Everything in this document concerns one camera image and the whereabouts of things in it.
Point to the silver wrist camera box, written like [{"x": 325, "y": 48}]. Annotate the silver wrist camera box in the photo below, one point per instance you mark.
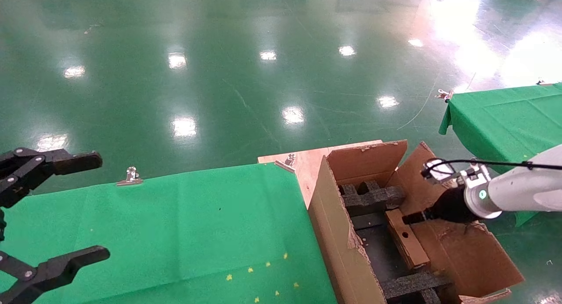
[{"x": 439, "y": 174}]

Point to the small cardboard box with hole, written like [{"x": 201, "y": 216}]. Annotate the small cardboard box with hole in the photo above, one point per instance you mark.
[{"x": 406, "y": 242}]

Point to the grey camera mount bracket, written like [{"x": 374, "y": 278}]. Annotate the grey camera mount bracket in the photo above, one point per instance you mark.
[{"x": 476, "y": 176}]

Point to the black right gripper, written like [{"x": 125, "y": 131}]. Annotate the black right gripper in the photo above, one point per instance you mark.
[{"x": 450, "y": 207}]

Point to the silver binder clip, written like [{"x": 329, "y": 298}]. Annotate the silver binder clip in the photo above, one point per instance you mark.
[
  {"x": 130, "y": 177},
  {"x": 287, "y": 161},
  {"x": 444, "y": 94},
  {"x": 541, "y": 82}
]

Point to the large open cardboard carton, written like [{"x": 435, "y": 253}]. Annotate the large open cardboard carton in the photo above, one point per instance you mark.
[{"x": 465, "y": 255}]

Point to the green table cloth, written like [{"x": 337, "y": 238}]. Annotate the green table cloth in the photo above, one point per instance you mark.
[
  {"x": 175, "y": 233},
  {"x": 505, "y": 119}
]

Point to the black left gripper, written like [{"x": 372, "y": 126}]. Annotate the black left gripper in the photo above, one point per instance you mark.
[{"x": 1, "y": 225}]

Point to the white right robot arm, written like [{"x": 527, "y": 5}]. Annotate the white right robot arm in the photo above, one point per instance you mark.
[{"x": 527, "y": 190}]

